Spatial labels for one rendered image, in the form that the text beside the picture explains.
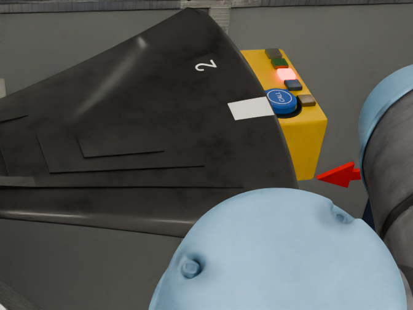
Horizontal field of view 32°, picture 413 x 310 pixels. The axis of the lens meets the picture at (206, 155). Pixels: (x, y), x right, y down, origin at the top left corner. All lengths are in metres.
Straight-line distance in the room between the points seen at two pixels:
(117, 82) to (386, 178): 0.26
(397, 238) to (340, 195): 1.34
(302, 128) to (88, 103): 0.34
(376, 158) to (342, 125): 1.16
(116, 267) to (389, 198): 1.31
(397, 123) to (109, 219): 0.20
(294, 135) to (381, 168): 0.47
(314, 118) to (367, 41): 0.62
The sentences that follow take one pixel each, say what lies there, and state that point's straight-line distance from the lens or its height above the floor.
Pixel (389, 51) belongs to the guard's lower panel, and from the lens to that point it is 1.47.
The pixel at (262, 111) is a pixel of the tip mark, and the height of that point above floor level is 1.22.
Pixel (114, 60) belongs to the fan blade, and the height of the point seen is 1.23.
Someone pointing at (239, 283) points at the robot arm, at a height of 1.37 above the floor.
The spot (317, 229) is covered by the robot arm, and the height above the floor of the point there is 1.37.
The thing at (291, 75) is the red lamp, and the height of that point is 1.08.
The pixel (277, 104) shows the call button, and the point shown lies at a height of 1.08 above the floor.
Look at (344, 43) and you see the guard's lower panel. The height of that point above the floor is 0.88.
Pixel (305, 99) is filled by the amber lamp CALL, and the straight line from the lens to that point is 0.84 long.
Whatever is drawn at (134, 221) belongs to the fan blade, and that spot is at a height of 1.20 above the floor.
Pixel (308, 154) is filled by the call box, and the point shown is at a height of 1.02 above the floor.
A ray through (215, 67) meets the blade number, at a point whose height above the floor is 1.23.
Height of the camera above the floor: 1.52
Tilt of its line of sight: 38 degrees down
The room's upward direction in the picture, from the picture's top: 8 degrees clockwise
